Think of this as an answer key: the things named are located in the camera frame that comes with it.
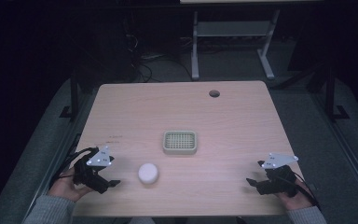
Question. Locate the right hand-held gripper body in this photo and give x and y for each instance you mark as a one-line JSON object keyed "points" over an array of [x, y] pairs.
{"points": [[279, 182]]}

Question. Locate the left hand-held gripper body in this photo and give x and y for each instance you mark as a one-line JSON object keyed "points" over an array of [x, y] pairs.
{"points": [[88, 175]]}

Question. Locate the person's right hand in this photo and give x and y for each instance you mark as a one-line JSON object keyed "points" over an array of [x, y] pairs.
{"points": [[296, 201]]}

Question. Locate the person's left hand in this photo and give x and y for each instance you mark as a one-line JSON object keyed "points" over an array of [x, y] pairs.
{"points": [[65, 188]]}

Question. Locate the round white soap bar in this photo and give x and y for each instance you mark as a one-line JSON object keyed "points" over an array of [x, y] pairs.
{"points": [[148, 173]]}

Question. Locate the beige slotted soap dish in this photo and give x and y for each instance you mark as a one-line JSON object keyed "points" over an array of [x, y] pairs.
{"points": [[180, 142]]}

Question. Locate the black metal stand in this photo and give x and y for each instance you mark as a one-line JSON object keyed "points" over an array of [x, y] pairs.
{"points": [[74, 93], [331, 93]]}

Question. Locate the white metal table frame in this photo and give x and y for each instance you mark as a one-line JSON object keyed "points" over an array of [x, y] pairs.
{"points": [[230, 28]]}

